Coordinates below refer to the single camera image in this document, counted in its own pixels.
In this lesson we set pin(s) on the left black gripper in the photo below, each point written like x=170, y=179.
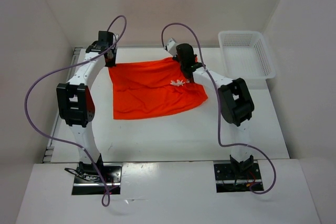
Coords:
x=112, y=63

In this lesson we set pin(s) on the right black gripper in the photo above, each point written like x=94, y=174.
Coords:
x=176, y=57

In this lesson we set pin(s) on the orange mesh shorts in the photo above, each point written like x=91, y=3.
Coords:
x=150, y=89

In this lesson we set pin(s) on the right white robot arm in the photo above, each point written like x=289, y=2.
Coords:
x=234, y=102

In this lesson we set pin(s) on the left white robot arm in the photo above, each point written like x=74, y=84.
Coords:
x=76, y=106

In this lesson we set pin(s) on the white plastic basket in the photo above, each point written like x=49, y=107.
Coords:
x=245, y=55

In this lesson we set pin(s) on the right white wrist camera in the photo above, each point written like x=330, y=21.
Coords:
x=170, y=47

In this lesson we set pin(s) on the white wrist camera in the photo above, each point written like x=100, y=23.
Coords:
x=115, y=38
x=170, y=47

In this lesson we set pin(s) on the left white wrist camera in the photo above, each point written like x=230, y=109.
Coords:
x=115, y=38

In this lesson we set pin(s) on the aluminium table edge rail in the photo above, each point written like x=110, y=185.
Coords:
x=50, y=146

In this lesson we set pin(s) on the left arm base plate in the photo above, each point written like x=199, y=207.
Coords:
x=91, y=184

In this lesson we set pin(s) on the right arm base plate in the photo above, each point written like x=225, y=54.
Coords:
x=226, y=182

